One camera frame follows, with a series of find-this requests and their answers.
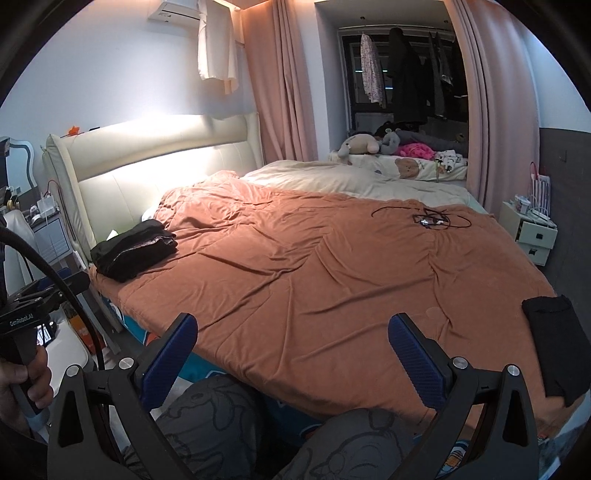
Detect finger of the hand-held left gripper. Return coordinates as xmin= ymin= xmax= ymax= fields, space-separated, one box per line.
xmin=18 ymin=272 xmax=92 ymax=320

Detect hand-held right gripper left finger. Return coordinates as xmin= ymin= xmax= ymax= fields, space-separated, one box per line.
xmin=46 ymin=313 xmax=199 ymax=480

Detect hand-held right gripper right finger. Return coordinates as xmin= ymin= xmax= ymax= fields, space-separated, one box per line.
xmin=388 ymin=313 xmax=541 ymax=480

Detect person's left hand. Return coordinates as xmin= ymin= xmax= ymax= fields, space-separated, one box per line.
xmin=0 ymin=345 xmax=54 ymax=435

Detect grey bedside cabinet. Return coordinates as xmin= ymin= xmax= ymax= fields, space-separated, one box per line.
xmin=32 ymin=215 xmax=75 ymax=268

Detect orange box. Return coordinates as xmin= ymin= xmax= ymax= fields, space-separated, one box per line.
xmin=65 ymin=305 xmax=107 ymax=352

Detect person's left leg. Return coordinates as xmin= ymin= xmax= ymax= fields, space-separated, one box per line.
xmin=124 ymin=374 xmax=264 ymax=480

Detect person's leg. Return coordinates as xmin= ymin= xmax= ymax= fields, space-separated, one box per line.
xmin=124 ymin=374 xmax=264 ymax=480
xmin=272 ymin=408 xmax=444 ymax=480

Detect folded black clothes stack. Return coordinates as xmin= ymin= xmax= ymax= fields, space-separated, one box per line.
xmin=90 ymin=219 xmax=178 ymax=283

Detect person's right leg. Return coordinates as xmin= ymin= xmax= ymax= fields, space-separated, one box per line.
xmin=272 ymin=408 xmax=444 ymax=480

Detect white framed mirror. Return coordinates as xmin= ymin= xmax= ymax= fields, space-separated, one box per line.
xmin=0 ymin=136 xmax=38 ymax=190

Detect blue printed bedsheet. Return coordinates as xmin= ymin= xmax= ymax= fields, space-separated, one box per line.
xmin=99 ymin=295 xmax=467 ymax=480

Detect orange blanket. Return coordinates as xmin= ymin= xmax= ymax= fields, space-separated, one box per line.
xmin=88 ymin=171 xmax=573 ymax=428

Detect flat black cloth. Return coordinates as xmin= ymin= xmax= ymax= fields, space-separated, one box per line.
xmin=522 ymin=294 xmax=591 ymax=408

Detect white nightstand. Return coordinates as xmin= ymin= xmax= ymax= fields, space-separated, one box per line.
xmin=499 ymin=200 xmax=558 ymax=266

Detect cream padded headboard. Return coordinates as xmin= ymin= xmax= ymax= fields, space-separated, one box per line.
xmin=42 ymin=112 xmax=265 ymax=266

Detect white printed cloth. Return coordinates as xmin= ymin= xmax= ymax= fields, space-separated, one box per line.
xmin=434 ymin=150 xmax=469 ymax=174

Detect white patterned pillows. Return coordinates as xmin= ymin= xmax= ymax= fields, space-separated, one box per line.
xmin=242 ymin=160 xmax=488 ymax=215

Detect pink cloth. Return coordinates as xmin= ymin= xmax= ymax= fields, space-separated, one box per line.
xmin=399 ymin=142 xmax=435 ymax=160

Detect striped gift bag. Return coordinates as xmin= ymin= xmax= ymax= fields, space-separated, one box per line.
xmin=529 ymin=161 xmax=551 ymax=215

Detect grey plush toy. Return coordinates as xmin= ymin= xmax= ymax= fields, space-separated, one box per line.
xmin=379 ymin=129 xmax=402 ymax=155

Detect beige plush toy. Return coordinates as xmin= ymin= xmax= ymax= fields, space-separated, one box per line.
xmin=338 ymin=134 xmax=380 ymax=158

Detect hanging black coat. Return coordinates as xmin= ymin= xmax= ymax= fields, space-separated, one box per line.
xmin=387 ymin=27 xmax=428 ymax=127

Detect hanging white shirt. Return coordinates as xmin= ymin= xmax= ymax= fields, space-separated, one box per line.
xmin=198 ymin=0 xmax=240 ymax=95

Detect hanging dark garments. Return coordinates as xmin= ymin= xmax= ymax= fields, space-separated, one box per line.
xmin=425 ymin=30 xmax=469 ymax=121

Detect hanging floral garment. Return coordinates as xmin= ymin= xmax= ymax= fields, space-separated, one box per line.
xmin=360 ymin=32 xmax=385 ymax=104

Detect white air conditioner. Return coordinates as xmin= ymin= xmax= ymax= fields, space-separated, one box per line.
xmin=148 ymin=0 xmax=232 ymax=21

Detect thin black cable bundle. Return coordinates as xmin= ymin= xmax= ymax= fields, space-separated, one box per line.
xmin=372 ymin=205 xmax=472 ymax=230

